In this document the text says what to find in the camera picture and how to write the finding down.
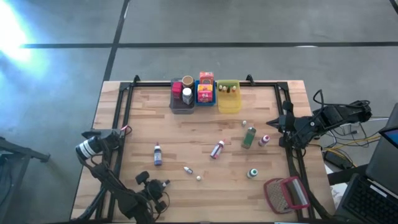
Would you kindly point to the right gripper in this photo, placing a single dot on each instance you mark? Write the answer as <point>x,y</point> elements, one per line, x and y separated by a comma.
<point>306,127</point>

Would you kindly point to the white printed paper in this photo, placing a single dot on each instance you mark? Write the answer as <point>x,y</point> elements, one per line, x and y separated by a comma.
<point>339,194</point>

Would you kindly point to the glass spice jar white lid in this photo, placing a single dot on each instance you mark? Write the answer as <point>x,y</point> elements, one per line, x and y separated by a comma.
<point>187,95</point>

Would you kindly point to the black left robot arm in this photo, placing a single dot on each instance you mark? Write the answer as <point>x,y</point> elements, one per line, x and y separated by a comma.
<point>124,199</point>

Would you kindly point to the blue plastic basket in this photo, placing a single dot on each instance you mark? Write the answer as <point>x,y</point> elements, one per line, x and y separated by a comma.
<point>205,104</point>

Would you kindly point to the grey laptop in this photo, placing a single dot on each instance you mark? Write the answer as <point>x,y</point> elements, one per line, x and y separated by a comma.
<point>367,199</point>

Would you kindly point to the red rimmed mesh basket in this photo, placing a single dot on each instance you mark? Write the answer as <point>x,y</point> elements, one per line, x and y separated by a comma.
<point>276,196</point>

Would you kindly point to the brown dropper bottle white cap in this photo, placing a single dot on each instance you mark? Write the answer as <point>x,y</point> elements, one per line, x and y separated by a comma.
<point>220,88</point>

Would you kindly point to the green food colouring bottle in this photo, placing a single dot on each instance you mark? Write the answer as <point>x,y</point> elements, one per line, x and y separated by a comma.
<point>251,174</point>

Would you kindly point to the grey plastic bin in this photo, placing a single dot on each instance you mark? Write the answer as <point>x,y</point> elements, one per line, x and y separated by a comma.
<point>182,109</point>

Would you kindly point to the square herb jar green label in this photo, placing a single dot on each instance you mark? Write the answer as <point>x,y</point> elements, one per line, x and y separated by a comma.
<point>248,137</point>

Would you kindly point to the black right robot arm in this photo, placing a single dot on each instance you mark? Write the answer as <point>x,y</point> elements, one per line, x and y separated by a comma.
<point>342,113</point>

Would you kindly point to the yellow corn pops box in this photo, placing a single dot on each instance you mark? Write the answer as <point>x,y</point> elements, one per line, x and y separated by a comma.
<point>205,87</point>

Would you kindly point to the red dropper bottle white cap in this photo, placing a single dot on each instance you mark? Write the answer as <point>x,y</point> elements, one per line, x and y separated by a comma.
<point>198,178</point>

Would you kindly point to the red froot loops box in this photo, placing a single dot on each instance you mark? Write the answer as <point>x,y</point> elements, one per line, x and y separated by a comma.
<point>205,97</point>

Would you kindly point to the black metal stand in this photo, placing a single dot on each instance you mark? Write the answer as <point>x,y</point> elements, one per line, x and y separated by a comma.
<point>21,151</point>

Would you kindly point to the lit display screen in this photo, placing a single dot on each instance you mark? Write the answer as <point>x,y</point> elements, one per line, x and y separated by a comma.
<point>391,137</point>

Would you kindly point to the dark green bottle green cap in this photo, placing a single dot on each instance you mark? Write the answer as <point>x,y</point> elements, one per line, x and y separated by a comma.
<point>229,89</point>

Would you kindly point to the yellow plastic bin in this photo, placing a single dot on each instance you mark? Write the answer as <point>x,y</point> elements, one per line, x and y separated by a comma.
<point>230,104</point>

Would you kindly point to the red smoked paprika tin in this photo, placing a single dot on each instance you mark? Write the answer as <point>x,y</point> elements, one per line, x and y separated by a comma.
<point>176,90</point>

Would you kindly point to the black power brick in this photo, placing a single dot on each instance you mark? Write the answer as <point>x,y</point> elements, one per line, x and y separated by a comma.
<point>335,159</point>

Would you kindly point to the orange mini wheats box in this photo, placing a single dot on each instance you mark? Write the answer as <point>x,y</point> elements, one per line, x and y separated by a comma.
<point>206,77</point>

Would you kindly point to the black dropper bottle white cap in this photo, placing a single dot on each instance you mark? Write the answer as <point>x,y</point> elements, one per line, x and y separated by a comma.
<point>167,183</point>

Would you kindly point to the furikake jar tan lid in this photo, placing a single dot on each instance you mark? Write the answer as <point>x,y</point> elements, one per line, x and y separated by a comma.
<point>187,81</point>

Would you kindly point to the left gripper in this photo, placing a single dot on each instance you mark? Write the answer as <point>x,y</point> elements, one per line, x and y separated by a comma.
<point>153,190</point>

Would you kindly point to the orange dropper bottle white cap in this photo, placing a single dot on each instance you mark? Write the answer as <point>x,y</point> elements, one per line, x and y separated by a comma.
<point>224,89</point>
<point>234,89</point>

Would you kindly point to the black aluminium table frame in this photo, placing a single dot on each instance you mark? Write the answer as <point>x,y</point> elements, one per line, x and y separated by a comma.
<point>258,83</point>

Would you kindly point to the purple food colouring bottle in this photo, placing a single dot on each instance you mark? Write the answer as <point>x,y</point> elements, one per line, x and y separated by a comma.
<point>158,155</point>

